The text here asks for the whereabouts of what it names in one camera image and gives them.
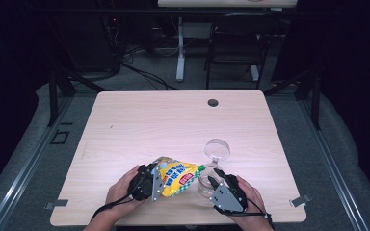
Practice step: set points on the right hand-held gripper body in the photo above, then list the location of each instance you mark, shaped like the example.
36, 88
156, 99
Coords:
229, 199

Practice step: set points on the person's right hand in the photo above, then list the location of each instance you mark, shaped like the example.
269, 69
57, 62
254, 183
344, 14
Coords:
253, 205

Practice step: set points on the aluminium floor rail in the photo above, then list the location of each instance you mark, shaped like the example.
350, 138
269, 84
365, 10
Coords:
29, 163
330, 163

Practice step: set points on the clear glass jar hinged lid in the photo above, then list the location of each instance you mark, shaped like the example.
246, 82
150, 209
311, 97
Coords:
217, 149

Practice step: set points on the yellow spout pouch green cap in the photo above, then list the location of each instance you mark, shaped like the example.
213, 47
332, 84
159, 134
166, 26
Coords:
178, 178

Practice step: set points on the grey tape strip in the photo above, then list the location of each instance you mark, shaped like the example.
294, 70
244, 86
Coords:
300, 200
58, 203

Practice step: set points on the white desk leg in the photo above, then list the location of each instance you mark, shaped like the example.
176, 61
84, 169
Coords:
180, 64

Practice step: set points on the black metal stand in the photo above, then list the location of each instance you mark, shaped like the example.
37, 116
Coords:
316, 102
53, 96

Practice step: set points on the person's left hand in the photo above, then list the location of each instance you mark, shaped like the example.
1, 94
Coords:
118, 195

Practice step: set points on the white desk foot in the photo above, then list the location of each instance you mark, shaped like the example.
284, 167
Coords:
254, 73

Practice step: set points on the white background desk top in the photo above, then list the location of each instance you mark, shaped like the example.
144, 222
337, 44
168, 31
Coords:
205, 3

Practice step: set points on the black folding chair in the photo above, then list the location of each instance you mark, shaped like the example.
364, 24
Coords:
237, 35

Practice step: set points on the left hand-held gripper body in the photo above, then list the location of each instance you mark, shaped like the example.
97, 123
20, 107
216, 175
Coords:
144, 186

